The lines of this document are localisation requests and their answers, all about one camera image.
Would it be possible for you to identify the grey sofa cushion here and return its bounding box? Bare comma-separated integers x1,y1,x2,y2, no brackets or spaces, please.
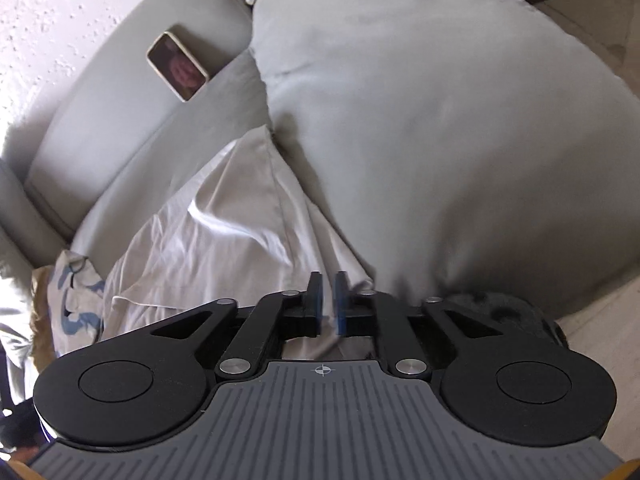
250,0,639,316

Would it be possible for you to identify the blue white patterned garment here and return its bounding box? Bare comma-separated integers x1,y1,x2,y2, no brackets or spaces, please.
47,250,105,358

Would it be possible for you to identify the tan brown cloth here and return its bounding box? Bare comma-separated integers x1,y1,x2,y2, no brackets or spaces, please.
29,266,55,372

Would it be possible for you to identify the grey sofa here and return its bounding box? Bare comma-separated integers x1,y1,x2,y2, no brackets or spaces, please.
1,0,268,274

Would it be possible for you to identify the smartphone in white case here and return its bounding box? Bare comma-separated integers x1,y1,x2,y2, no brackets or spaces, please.
146,30,210,102

